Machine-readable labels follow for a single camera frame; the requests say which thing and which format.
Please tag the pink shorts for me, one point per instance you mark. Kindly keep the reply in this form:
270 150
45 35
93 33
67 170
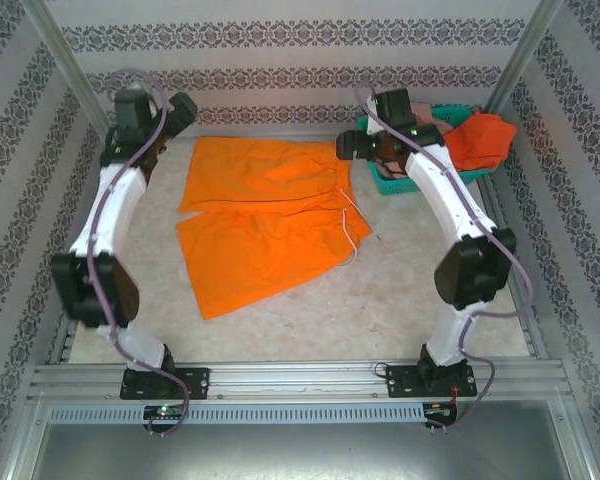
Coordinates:
422 112

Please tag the red-orange shorts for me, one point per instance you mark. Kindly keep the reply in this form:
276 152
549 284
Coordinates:
480 140

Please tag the light orange shorts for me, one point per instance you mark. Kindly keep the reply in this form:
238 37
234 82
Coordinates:
260 240

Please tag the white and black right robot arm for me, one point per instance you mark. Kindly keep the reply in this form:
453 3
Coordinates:
445 195

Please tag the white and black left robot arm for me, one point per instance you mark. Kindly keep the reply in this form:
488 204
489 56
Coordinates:
112 215

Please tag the teal plastic basket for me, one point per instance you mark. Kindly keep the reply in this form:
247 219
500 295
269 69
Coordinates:
395 187

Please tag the aluminium front mounting beam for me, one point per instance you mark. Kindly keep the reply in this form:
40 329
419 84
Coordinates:
290 377

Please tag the grey metal front panel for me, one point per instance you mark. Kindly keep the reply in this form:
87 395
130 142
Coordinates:
300 455

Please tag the aluminium left corner post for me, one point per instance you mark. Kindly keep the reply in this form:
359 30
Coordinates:
75 75

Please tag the aluminium corner post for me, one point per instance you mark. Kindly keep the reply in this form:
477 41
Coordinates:
75 75
521 60

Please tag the aluminium right corner post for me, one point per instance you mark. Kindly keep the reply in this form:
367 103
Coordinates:
521 60

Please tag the aluminium left side rail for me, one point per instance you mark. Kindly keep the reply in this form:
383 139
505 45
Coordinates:
62 345

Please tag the aluminium right side rail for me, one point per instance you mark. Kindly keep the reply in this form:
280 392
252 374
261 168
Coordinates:
530 330

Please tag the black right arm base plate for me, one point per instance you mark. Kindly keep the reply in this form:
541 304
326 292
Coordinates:
400 382

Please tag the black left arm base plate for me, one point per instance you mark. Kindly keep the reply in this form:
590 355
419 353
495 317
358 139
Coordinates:
197 382

